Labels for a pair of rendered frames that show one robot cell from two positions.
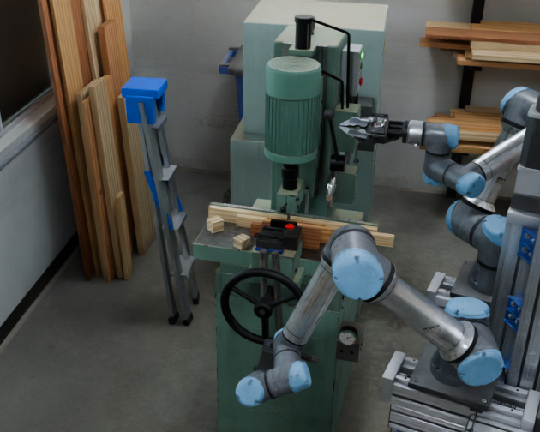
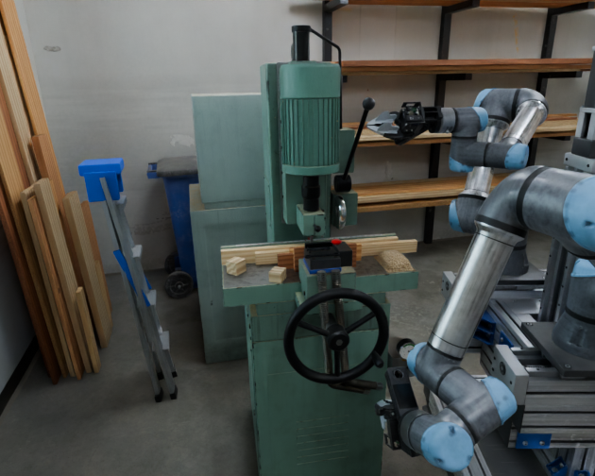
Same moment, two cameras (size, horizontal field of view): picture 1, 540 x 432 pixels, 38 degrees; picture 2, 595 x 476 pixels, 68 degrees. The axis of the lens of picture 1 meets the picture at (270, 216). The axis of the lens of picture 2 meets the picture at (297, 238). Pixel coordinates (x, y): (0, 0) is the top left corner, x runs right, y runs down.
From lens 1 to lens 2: 1.45 m
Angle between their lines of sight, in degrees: 22
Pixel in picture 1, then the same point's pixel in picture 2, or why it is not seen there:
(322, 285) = (494, 263)
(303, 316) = (469, 315)
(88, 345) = (75, 451)
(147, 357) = (146, 442)
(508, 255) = not seen: hidden behind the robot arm
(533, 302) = not seen: outside the picture
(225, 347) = (266, 403)
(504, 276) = not seen: hidden behind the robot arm
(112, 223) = (75, 319)
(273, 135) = (299, 145)
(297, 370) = (501, 391)
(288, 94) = (317, 91)
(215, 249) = (250, 290)
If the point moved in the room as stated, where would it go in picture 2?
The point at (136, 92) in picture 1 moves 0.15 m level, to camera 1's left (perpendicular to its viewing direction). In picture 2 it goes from (95, 168) to (54, 171)
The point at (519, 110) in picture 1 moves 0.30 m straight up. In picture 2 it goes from (498, 104) to (509, 9)
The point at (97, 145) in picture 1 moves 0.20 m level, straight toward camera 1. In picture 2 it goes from (49, 243) to (57, 255)
